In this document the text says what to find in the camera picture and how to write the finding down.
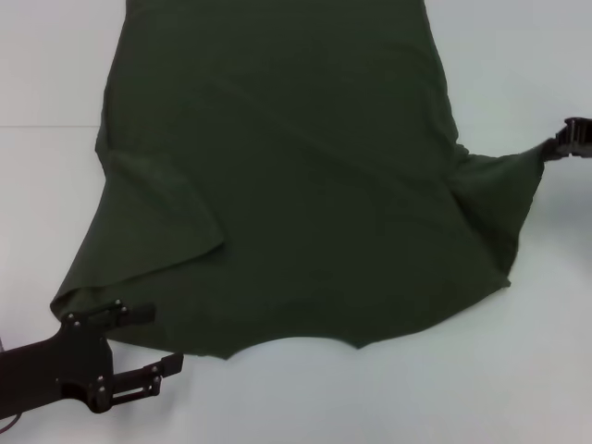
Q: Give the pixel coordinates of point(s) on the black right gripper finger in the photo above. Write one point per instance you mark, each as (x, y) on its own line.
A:
(573, 139)

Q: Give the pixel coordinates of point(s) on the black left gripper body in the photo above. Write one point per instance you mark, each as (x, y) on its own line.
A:
(51, 370)

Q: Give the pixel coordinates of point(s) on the dark green t-shirt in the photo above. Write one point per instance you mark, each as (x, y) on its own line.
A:
(277, 185)

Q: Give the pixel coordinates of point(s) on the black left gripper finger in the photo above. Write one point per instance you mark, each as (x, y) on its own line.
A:
(148, 374)
(129, 314)

